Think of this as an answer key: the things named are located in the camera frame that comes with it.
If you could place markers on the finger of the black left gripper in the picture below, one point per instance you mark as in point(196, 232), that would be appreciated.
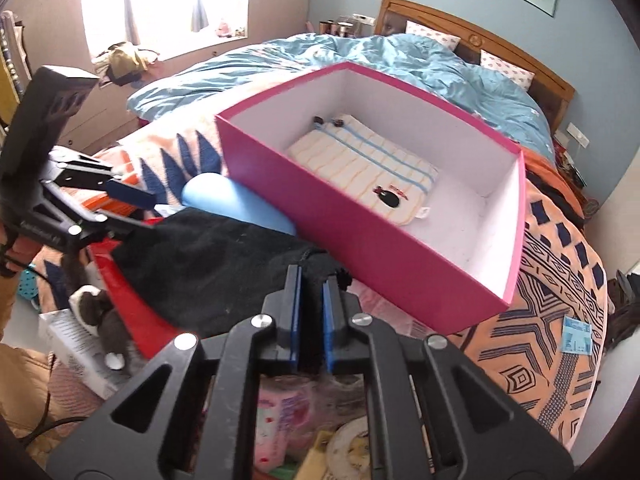
point(129, 194)
point(117, 224)

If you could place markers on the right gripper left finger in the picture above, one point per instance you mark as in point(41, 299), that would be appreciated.
point(288, 319)

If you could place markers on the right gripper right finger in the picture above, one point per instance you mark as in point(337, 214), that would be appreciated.
point(335, 326)

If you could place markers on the black fabric pouch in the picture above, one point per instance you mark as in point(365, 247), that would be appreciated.
point(204, 272)

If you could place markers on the blue glasses case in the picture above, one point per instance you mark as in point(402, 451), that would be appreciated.
point(221, 195)

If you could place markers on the striped Pingu zipper pouch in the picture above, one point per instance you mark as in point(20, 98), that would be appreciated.
point(371, 170)

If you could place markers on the left nightstand with clutter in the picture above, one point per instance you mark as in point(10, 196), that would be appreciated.
point(350, 26)

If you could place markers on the person's left hand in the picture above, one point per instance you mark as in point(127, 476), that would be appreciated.
point(16, 252)

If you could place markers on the plush toy brown white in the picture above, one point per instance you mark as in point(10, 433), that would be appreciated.
point(94, 311)

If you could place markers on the pink snack packet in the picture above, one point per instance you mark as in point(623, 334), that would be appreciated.
point(291, 410)

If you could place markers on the red plastic zip bag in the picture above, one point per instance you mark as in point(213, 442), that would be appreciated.
point(130, 304)

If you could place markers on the white paper box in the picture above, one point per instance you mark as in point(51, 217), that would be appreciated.
point(80, 352)

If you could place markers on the yellow clothes on sill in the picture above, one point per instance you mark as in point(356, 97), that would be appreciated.
point(123, 63)

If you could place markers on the pink cardboard box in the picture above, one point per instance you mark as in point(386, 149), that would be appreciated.
point(450, 270)

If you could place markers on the window with curtain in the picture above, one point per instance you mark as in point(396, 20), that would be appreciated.
point(168, 27)

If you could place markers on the orange patterned blanket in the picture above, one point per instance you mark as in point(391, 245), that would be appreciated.
point(560, 275)

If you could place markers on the blue small card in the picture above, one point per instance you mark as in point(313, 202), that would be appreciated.
point(576, 337)

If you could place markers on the orange garment on bed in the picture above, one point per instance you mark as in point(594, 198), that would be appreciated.
point(549, 182)

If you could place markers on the left patterned pillow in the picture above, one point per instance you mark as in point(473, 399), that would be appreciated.
point(446, 40)

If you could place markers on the patterned pillow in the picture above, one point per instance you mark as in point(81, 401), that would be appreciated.
point(519, 75)
point(446, 40)

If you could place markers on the right patterned pillow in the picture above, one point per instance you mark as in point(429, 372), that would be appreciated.
point(519, 75)

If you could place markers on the wooden bed headboard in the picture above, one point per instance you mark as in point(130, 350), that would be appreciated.
point(550, 91)

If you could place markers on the left tracker camera box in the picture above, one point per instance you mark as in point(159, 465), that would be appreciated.
point(54, 95)

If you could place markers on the white wall socket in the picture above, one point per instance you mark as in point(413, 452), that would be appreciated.
point(577, 135)

